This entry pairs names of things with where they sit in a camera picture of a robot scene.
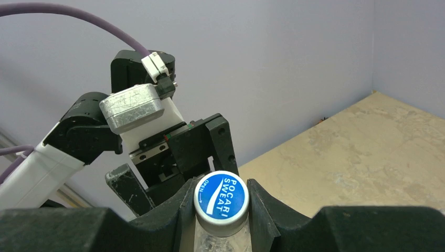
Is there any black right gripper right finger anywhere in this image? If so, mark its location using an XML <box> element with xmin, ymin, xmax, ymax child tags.
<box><xmin>247</xmin><ymin>179</ymin><xmax>444</xmax><ymax>251</ymax></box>

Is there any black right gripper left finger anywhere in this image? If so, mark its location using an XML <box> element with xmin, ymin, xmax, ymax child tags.
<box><xmin>1</xmin><ymin>178</ymin><xmax>197</xmax><ymax>251</ymax></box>

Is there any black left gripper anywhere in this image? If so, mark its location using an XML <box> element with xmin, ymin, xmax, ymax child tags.
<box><xmin>105</xmin><ymin>113</ymin><xmax>239</xmax><ymax>217</ymax></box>

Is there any clear bottle blue cap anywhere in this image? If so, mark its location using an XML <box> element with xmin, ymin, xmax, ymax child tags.
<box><xmin>194</xmin><ymin>171</ymin><xmax>250</xmax><ymax>251</ymax></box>

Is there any blue Pocari Sweat cap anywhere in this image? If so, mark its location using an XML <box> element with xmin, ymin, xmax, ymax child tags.
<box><xmin>194</xmin><ymin>171</ymin><xmax>250</xmax><ymax>237</ymax></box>

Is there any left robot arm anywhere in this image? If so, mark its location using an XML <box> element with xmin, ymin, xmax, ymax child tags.
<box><xmin>1</xmin><ymin>50</ymin><xmax>238</xmax><ymax>216</ymax></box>

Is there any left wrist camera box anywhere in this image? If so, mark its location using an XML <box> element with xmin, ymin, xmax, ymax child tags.
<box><xmin>99</xmin><ymin>83</ymin><xmax>184</xmax><ymax>153</ymax></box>

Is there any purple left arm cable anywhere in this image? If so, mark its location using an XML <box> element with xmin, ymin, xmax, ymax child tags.
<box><xmin>0</xmin><ymin>3</ymin><xmax>152</xmax><ymax>185</ymax></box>

